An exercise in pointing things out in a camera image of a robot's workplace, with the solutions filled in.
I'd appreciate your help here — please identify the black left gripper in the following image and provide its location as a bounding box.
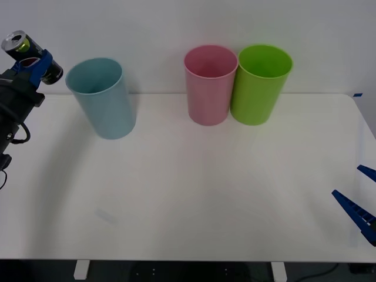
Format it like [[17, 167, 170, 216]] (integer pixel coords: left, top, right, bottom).
[[0, 49, 53, 124]]

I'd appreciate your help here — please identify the green plastic bin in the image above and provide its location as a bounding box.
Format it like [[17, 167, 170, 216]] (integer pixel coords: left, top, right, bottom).
[[230, 43, 294, 126]]

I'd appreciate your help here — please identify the black drink can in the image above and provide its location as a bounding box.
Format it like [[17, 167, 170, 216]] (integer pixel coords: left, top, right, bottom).
[[1, 29, 64, 86]]

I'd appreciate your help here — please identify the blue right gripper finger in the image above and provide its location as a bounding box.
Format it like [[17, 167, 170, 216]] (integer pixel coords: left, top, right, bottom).
[[356, 164, 376, 183], [331, 189, 376, 247]]

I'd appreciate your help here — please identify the pink plastic bin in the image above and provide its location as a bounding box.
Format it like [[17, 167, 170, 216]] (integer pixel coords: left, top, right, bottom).
[[183, 44, 239, 126]]

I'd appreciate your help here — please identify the white table leg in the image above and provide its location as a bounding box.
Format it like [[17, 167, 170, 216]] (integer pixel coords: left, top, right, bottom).
[[73, 260, 90, 280], [270, 261, 287, 282]]

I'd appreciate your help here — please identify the black floor cable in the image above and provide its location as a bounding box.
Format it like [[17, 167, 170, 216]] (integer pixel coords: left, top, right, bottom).
[[289, 262, 340, 280]]

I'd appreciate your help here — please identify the pale blue plastic bin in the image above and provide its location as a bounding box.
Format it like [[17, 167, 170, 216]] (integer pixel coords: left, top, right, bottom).
[[65, 57, 137, 140]]

